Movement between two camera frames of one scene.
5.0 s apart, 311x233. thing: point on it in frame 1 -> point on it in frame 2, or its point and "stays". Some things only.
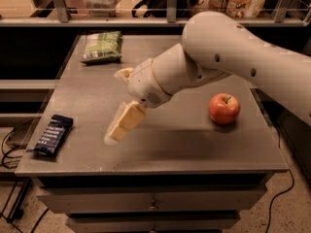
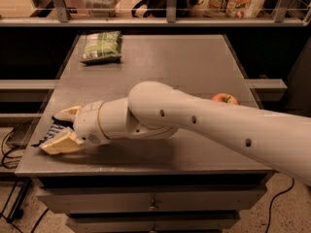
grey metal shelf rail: (64, 19) stays
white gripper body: (145, 83) -> (87, 122)
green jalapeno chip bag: (103, 48) stays
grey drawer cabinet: (190, 165) stays
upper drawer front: (152, 199) stays
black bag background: (155, 4) stays
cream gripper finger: (128, 114) -> (67, 143)
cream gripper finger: (123, 73) -> (68, 115)
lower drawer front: (153, 222) stays
